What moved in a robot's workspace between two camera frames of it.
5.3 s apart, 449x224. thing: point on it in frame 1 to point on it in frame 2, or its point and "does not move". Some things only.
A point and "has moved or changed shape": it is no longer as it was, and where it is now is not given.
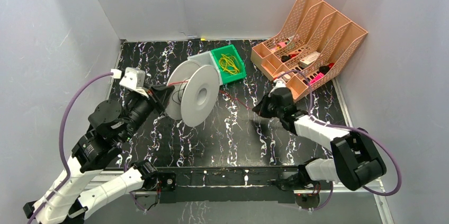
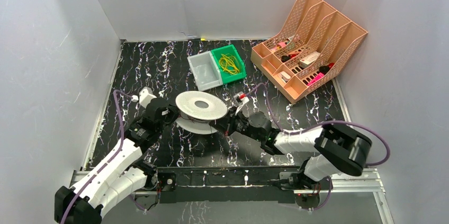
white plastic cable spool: (196, 92) has moved or changed shape
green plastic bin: (230, 64) does not move
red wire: (220, 91) has moved or changed shape
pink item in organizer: (320, 75) does not move
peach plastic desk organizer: (313, 44) does not move
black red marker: (325, 69) does not move
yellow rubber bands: (229, 63) does not move
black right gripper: (260, 108) to (225, 124)
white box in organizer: (308, 59) does not move
